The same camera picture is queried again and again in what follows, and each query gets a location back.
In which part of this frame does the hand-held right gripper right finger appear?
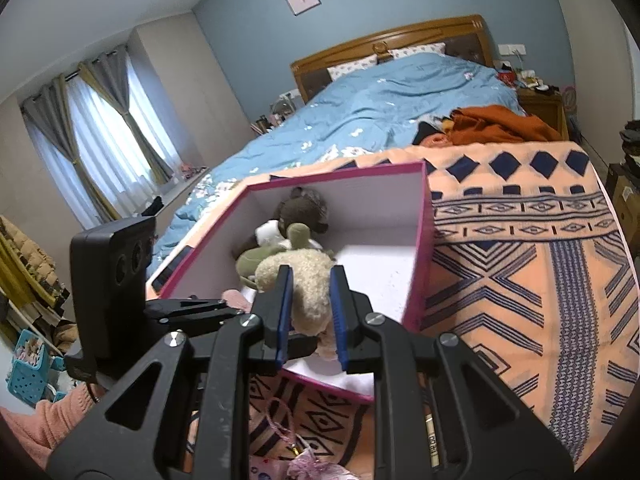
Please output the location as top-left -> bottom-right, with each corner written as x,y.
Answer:
330,264 -> 576,480

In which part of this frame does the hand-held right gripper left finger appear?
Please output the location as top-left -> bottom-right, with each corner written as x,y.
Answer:
45,264 -> 296,480

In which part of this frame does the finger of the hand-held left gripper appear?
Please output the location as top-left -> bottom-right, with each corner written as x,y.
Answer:
150,307 -> 243,339
146,297 -> 229,314

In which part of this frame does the cream fuzzy plush toy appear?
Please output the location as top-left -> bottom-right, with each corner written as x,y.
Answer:
255,249 -> 346,361

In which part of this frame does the pink knitted plush toy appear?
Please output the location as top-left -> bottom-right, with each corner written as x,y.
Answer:
222,288 -> 256,316

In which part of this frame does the green frog plush toy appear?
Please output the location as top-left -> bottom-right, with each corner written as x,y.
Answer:
236,222 -> 311,286

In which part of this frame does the pink cardboard box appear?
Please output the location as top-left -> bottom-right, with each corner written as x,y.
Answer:
145,161 -> 436,403

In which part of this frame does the dark brown plush toy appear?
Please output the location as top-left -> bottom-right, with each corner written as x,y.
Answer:
240,186 -> 331,256

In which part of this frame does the pink drawstring pouch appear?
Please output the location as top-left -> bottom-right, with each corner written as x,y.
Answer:
264,396 -> 353,480

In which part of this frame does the pink floral tissue pack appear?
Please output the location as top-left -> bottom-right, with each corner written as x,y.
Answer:
247,452 -> 301,480

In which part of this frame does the person's left forearm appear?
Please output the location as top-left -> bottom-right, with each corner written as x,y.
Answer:
0,385 -> 108,480

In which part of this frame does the yellow patterned cloth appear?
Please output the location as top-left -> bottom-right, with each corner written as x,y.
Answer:
0,215 -> 66,311

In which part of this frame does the blue plastic basket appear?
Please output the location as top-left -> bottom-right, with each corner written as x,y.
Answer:
6,330 -> 53,406

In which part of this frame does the white sheer curtain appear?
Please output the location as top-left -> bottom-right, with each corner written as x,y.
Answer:
65,55 -> 156,221

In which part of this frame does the cream small carton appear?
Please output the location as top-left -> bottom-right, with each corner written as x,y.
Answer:
424,410 -> 443,473

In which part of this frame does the grey window curtain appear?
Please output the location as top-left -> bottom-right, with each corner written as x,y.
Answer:
80,45 -> 176,186
20,82 -> 118,226

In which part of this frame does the orange patterned blanket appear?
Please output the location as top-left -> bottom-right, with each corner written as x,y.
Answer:
185,141 -> 633,480

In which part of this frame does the black and white clothing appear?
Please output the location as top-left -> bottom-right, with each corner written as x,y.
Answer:
417,119 -> 453,137

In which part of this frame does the blue floral duvet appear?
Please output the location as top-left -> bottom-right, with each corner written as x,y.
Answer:
152,51 -> 526,261

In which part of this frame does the beige built-in wardrobe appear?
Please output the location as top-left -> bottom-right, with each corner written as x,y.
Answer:
130,10 -> 251,171
542,0 -> 640,111

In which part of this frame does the orange clothing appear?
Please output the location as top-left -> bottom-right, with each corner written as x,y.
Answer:
415,105 -> 563,148

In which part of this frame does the white dotted pillow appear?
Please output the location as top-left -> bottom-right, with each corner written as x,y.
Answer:
327,55 -> 379,81
390,42 -> 446,60

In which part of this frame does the wooden nightstand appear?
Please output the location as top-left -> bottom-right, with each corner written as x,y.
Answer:
515,87 -> 571,138

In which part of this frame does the wooden bed headboard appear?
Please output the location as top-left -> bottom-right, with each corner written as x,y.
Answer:
291,15 -> 496,106

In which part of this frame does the nightstand clutter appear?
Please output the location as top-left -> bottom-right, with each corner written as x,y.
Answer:
495,60 -> 556,96

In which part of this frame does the brown cardboard box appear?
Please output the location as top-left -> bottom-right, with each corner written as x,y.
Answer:
607,162 -> 640,241

